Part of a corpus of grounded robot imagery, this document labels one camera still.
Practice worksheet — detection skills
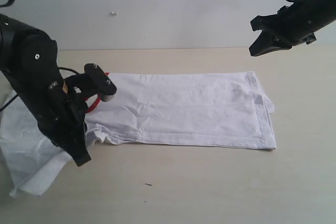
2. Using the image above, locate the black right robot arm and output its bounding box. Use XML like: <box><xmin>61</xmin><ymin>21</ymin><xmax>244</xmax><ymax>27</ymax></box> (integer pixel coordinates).
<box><xmin>249</xmin><ymin>0</ymin><xmax>335</xmax><ymax>57</ymax></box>

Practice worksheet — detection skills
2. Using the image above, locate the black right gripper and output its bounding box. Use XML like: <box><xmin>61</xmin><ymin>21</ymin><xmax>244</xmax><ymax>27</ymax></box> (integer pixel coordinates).
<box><xmin>249</xmin><ymin>6</ymin><xmax>317</xmax><ymax>57</ymax></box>

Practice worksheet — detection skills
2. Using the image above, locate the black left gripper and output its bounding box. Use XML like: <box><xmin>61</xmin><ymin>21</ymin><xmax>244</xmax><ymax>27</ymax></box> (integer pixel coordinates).
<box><xmin>36</xmin><ymin>74</ymin><xmax>91</xmax><ymax>167</ymax></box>

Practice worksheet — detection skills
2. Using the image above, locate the white t-shirt red lettering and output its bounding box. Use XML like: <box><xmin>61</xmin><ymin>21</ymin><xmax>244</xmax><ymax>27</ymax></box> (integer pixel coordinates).
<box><xmin>1</xmin><ymin>72</ymin><xmax>276</xmax><ymax>196</ymax></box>

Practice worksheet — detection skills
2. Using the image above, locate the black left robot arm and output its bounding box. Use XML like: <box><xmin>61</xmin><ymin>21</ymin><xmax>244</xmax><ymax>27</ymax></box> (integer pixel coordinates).
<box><xmin>1</xmin><ymin>15</ymin><xmax>91</xmax><ymax>166</ymax></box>

